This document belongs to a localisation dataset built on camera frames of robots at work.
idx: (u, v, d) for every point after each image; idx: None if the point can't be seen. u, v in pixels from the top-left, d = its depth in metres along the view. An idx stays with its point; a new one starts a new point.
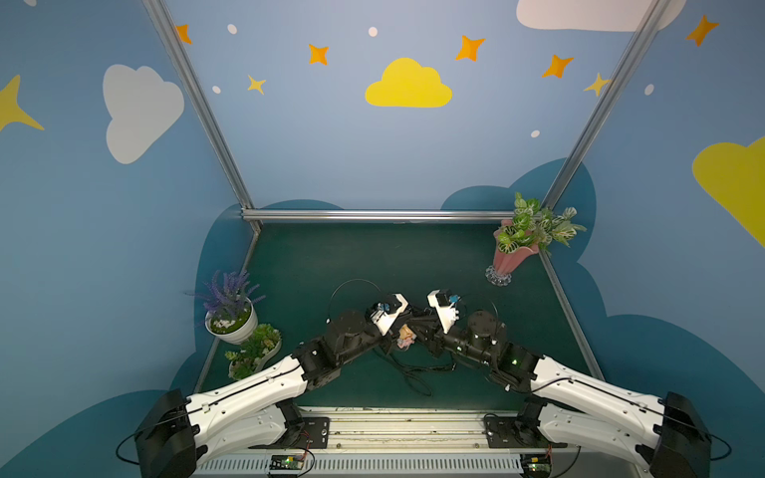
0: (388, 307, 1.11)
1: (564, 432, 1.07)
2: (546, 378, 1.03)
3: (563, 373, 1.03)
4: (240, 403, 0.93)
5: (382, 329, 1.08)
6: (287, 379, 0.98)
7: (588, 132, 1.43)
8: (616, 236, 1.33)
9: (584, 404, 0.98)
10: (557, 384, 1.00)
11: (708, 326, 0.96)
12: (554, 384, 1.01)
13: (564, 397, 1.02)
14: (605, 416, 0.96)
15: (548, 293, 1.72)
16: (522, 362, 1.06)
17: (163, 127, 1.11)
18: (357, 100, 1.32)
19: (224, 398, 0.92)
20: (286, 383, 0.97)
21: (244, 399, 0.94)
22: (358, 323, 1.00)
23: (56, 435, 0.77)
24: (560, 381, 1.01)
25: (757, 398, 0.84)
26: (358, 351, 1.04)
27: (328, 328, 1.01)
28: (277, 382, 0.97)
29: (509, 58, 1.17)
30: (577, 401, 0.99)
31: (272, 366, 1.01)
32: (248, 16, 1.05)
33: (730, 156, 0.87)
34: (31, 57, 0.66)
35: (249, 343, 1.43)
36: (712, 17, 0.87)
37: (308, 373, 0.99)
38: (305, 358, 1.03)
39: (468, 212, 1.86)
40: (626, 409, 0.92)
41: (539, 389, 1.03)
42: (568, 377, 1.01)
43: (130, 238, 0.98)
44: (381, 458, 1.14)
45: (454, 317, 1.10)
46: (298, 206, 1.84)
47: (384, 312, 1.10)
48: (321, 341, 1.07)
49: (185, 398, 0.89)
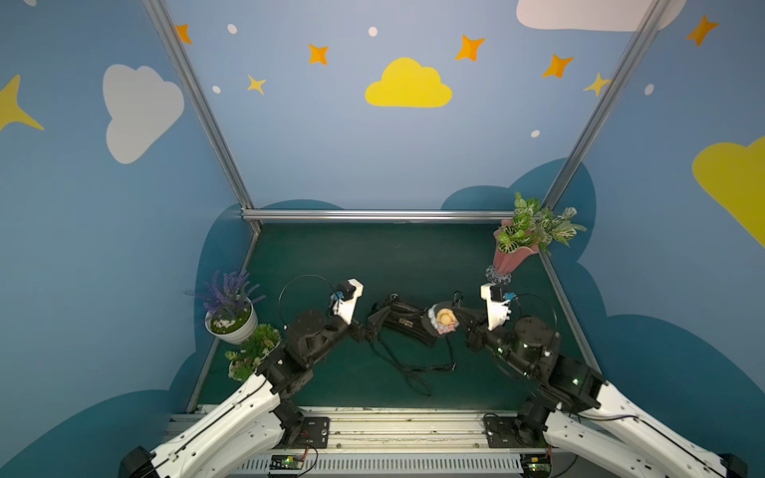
0: (343, 293, 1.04)
1: (575, 446, 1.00)
2: (612, 412, 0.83)
3: (629, 407, 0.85)
4: (210, 439, 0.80)
5: (346, 317, 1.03)
6: (257, 399, 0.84)
7: (588, 132, 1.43)
8: (615, 236, 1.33)
9: (637, 444, 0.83)
10: (623, 421, 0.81)
11: (707, 325, 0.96)
12: (619, 420, 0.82)
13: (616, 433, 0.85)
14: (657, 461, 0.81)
15: (547, 293, 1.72)
16: (585, 384, 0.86)
17: (164, 127, 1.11)
18: (357, 99, 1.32)
19: (191, 439, 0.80)
20: (256, 404, 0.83)
21: (214, 433, 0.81)
22: (317, 321, 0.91)
23: (58, 436, 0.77)
24: (626, 417, 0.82)
25: (757, 398, 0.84)
26: (327, 348, 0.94)
27: (289, 333, 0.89)
28: (246, 405, 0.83)
29: (510, 58, 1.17)
30: (632, 440, 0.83)
31: (238, 390, 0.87)
32: (248, 16, 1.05)
33: (729, 156, 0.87)
34: (31, 57, 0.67)
35: (249, 343, 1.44)
36: (712, 17, 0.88)
37: (278, 385, 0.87)
38: (272, 370, 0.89)
39: (468, 212, 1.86)
40: (690, 465, 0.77)
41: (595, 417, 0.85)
42: (634, 413, 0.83)
43: (129, 238, 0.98)
44: (381, 458, 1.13)
45: (503, 315, 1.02)
46: (298, 206, 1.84)
47: (341, 300, 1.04)
48: (284, 347, 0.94)
49: (149, 452, 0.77)
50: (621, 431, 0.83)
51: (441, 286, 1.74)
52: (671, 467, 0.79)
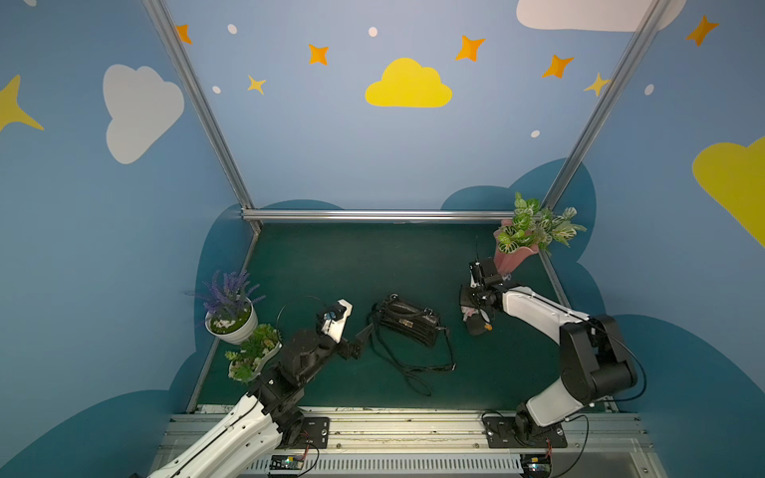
0: (335, 314, 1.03)
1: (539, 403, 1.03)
2: (510, 292, 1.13)
3: (523, 292, 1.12)
4: (206, 462, 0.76)
5: (337, 338, 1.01)
6: (249, 420, 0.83)
7: (588, 132, 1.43)
8: (616, 236, 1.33)
9: (529, 315, 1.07)
10: (515, 295, 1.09)
11: (708, 326, 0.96)
12: (514, 296, 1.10)
13: (521, 313, 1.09)
14: (545, 326, 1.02)
15: (548, 293, 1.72)
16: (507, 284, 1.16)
17: (164, 127, 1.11)
18: (357, 100, 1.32)
19: (186, 463, 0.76)
20: (249, 425, 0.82)
21: (208, 457, 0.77)
22: (310, 340, 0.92)
23: (60, 435, 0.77)
24: (519, 294, 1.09)
25: (757, 399, 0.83)
26: (317, 367, 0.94)
27: (286, 350, 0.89)
28: (238, 426, 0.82)
29: (509, 58, 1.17)
30: (527, 314, 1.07)
31: (230, 412, 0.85)
32: (248, 16, 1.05)
33: (728, 156, 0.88)
34: (31, 57, 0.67)
35: (249, 343, 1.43)
36: (712, 17, 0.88)
37: (270, 404, 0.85)
38: (264, 390, 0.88)
39: (468, 212, 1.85)
40: (559, 315, 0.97)
41: (506, 302, 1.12)
42: (527, 294, 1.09)
43: (129, 237, 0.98)
44: (381, 458, 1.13)
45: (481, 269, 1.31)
46: (298, 206, 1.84)
47: (333, 320, 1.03)
48: (277, 365, 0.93)
49: None
50: (518, 306, 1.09)
51: (441, 287, 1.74)
52: (548, 323, 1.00)
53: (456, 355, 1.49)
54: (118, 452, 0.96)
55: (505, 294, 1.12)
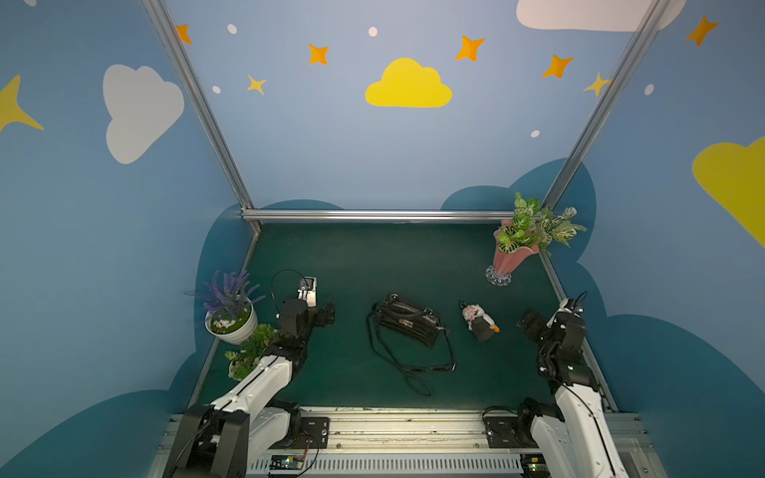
0: (307, 284, 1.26)
1: (545, 438, 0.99)
2: (571, 391, 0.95)
3: (594, 407, 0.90)
4: (260, 387, 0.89)
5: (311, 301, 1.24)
6: (280, 363, 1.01)
7: (588, 132, 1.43)
8: (616, 236, 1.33)
9: (575, 436, 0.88)
10: (576, 403, 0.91)
11: (708, 326, 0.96)
12: (575, 401, 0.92)
13: (569, 418, 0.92)
14: (581, 458, 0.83)
15: (548, 293, 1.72)
16: (575, 371, 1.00)
17: (164, 127, 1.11)
18: (357, 100, 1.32)
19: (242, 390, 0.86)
20: (281, 365, 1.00)
21: (259, 384, 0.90)
22: (297, 303, 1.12)
23: (58, 436, 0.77)
24: (582, 404, 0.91)
25: (758, 400, 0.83)
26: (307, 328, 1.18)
27: (282, 319, 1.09)
28: (274, 366, 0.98)
29: (508, 58, 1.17)
30: (575, 431, 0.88)
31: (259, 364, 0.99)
32: (248, 16, 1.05)
33: (728, 156, 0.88)
34: (31, 59, 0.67)
35: (249, 343, 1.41)
36: (712, 17, 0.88)
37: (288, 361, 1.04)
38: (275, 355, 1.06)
39: (468, 212, 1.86)
40: (600, 462, 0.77)
41: (561, 396, 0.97)
42: (589, 410, 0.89)
43: (129, 238, 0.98)
44: (381, 458, 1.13)
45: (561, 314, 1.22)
46: (298, 206, 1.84)
47: (307, 289, 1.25)
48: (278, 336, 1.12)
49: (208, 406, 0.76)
50: (570, 411, 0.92)
51: (441, 287, 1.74)
52: (585, 458, 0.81)
53: (456, 355, 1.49)
54: (118, 453, 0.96)
55: (564, 387, 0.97)
